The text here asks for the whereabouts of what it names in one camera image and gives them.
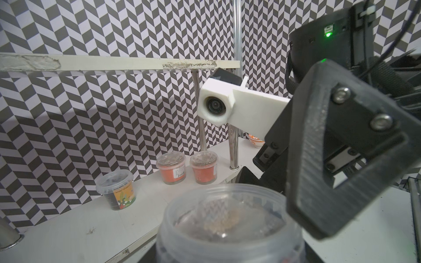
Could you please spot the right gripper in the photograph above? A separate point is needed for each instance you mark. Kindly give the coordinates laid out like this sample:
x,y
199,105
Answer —
x,y
347,143

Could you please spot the clear cup orange contents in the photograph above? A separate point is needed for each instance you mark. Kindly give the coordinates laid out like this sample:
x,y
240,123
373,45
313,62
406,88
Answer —
x,y
229,223

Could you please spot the tin can pull-tab lid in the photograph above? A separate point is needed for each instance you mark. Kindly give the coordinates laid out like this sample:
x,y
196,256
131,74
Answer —
x,y
9,237

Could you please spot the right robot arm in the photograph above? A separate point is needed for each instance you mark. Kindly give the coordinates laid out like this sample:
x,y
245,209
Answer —
x,y
344,37

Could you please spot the white two-tier shelf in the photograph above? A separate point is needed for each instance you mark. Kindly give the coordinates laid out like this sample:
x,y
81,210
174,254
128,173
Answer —
x,y
12,62

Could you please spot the orange patterned bowl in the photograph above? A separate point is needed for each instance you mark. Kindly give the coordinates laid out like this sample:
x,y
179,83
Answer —
x,y
256,142

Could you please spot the small cup front right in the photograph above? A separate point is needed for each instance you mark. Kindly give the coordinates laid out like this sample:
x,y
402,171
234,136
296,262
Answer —
x,y
204,165

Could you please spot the small cup back right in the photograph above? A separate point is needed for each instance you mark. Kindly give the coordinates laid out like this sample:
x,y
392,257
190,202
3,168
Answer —
x,y
172,167

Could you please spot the small cup yellow label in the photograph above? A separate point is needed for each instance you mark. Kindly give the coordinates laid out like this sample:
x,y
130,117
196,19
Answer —
x,y
117,188

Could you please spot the right aluminium corner post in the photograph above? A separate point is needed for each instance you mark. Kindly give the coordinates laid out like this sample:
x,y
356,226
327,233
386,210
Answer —
x,y
237,34

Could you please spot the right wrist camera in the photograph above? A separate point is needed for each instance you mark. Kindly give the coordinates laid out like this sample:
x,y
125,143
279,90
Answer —
x,y
224,99

